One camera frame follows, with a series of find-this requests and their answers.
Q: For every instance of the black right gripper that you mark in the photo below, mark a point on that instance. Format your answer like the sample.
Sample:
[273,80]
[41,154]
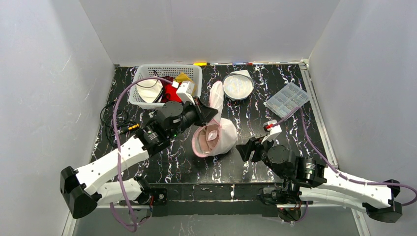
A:
[253,148]

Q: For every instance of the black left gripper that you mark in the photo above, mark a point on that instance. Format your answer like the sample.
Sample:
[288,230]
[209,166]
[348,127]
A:
[200,110]

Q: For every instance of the white pink-trim laundry bag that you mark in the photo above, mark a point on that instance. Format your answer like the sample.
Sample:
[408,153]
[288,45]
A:
[219,136]

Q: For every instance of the bright red bra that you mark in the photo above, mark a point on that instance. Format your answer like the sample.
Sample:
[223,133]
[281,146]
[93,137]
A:
[170,94]

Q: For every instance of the black bra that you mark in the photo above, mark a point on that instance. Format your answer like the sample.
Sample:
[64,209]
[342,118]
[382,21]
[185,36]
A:
[150,91]

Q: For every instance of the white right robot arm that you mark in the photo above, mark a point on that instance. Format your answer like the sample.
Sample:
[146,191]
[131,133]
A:
[306,180]

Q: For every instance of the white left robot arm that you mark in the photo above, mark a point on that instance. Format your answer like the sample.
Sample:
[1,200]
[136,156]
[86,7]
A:
[87,187]

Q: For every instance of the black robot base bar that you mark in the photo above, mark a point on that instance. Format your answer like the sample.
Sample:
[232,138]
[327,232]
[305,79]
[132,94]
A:
[218,199]

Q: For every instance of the beige pink bra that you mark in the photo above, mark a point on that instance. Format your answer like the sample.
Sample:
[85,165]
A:
[206,139]

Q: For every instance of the yellow bra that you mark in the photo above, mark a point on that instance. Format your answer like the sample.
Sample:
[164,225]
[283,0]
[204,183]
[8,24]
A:
[182,77]

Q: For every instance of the white plastic basket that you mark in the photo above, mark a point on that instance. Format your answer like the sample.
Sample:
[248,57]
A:
[146,70]

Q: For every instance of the clear plastic parts box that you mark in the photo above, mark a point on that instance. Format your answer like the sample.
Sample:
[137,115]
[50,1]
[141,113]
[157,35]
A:
[287,99]

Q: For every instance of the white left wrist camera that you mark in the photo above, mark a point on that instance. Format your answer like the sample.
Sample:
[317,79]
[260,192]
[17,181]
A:
[183,92]

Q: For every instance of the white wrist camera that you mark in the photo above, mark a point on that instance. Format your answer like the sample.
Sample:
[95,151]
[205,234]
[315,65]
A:
[272,129]
[183,92]

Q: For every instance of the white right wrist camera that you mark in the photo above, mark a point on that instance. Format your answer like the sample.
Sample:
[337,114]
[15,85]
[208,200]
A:
[272,129]

